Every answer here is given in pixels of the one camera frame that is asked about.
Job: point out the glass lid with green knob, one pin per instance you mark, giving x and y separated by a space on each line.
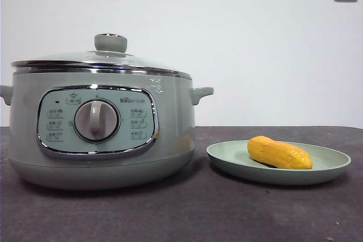
141 62

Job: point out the yellow corn cob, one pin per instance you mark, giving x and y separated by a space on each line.
279 154

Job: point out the pale green electric steamer pot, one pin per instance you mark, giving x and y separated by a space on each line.
170 128

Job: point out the pale green round plate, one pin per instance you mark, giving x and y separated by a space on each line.
227 154

